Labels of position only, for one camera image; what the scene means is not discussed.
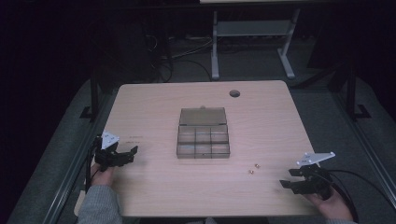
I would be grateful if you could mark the white metal desk frame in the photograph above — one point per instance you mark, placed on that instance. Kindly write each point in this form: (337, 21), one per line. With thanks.
(253, 29)

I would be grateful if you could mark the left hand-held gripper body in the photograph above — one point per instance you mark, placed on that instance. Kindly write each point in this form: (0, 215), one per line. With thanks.
(107, 157)

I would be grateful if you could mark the person's right hand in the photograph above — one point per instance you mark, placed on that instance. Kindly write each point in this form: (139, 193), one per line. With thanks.
(331, 207)

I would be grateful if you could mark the black metal stand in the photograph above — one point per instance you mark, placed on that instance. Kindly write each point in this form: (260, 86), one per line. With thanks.
(351, 93)
(92, 96)

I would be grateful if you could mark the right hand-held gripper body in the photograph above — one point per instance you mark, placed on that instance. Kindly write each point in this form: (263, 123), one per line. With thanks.
(314, 180)

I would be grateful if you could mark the clear plastic compartment box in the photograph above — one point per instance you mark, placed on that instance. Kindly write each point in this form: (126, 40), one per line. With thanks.
(203, 133)

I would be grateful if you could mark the person's left hand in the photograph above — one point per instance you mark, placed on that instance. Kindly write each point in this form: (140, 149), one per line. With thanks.
(104, 176)

